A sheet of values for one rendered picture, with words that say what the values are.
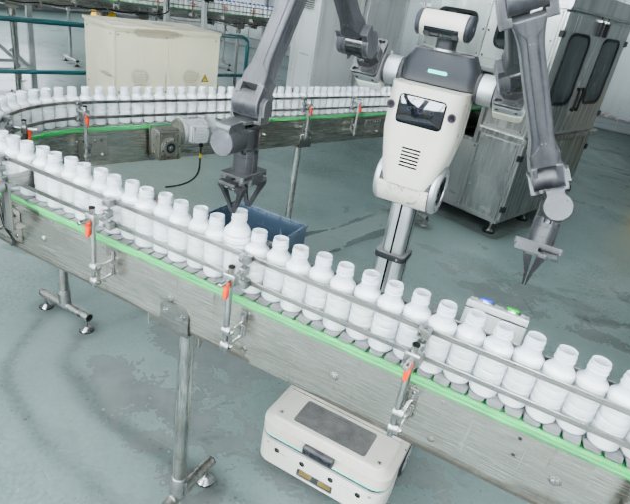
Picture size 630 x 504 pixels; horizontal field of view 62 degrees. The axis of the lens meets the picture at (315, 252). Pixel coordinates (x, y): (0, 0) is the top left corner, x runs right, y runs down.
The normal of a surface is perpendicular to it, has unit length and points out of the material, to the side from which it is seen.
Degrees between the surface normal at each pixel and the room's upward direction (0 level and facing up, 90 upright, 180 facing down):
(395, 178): 90
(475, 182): 90
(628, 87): 90
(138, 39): 90
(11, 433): 0
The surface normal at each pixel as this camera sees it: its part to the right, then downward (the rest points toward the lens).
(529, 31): -0.18, 0.52
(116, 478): 0.15, -0.88
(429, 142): -0.47, 0.33
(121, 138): 0.68, 0.42
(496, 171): -0.72, 0.22
